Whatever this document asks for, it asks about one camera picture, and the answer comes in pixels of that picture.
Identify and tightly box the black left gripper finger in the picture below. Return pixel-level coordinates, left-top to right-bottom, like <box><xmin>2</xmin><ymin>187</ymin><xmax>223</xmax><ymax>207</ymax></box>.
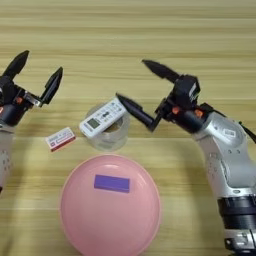
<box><xmin>40</xmin><ymin>66</ymin><xmax>64</xmax><ymax>106</ymax></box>
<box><xmin>2</xmin><ymin>49</ymin><xmax>30</xmax><ymax>81</ymax></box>

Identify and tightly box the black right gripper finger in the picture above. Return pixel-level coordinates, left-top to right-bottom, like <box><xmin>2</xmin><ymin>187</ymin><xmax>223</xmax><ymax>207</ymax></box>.
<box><xmin>142</xmin><ymin>59</ymin><xmax>183</xmax><ymax>84</ymax></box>
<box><xmin>115</xmin><ymin>93</ymin><xmax>161</xmax><ymax>133</ymax></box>

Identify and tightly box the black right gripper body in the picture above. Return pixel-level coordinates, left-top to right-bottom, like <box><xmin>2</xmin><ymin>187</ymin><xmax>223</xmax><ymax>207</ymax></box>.
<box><xmin>154</xmin><ymin>98</ymin><xmax>214</xmax><ymax>134</ymax></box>

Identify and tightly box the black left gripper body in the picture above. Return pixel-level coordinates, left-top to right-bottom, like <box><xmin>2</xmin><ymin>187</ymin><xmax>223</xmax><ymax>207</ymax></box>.
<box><xmin>0</xmin><ymin>84</ymin><xmax>43</xmax><ymax>127</ymax></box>

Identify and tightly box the white remote control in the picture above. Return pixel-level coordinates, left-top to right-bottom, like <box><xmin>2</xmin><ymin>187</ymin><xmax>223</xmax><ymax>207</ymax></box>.
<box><xmin>78</xmin><ymin>97</ymin><xmax>128</xmax><ymax>139</ymax></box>

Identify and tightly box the purple rectangular block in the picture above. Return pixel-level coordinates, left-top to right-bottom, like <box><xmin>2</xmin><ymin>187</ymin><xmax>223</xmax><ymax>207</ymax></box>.
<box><xmin>93</xmin><ymin>174</ymin><xmax>131</xmax><ymax>194</ymax></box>

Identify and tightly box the pink round plate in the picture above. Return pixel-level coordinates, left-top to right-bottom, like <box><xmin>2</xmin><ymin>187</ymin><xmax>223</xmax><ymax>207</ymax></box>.
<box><xmin>59</xmin><ymin>153</ymin><xmax>162</xmax><ymax>256</ymax></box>

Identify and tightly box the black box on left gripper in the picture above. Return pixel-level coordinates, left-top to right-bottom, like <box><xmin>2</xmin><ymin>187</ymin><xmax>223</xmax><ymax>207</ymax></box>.
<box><xmin>0</xmin><ymin>75</ymin><xmax>18</xmax><ymax>102</ymax></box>

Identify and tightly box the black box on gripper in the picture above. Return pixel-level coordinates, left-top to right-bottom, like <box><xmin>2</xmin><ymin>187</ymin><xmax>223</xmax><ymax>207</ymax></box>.
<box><xmin>173</xmin><ymin>74</ymin><xmax>201</xmax><ymax>109</ymax></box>
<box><xmin>0</xmin><ymin>75</ymin><xmax>18</xmax><ymax>102</ymax></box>

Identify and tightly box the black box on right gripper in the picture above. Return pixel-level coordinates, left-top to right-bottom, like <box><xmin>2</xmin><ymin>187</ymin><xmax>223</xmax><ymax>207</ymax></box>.
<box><xmin>173</xmin><ymin>74</ymin><xmax>201</xmax><ymax>109</ymax></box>

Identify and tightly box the clear plastic cup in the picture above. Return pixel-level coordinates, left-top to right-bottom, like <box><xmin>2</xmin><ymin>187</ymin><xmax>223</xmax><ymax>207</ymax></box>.
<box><xmin>84</xmin><ymin>103</ymin><xmax>132</xmax><ymax>152</ymax></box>

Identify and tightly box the red and white small box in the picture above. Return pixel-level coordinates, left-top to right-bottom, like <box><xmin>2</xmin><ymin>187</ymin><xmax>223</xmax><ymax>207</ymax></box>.
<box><xmin>45</xmin><ymin>126</ymin><xmax>77</xmax><ymax>153</ymax></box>

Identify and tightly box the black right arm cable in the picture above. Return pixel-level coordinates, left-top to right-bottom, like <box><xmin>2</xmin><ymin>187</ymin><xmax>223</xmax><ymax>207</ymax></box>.
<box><xmin>238</xmin><ymin>120</ymin><xmax>256</xmax><ymax>144</ymax></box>

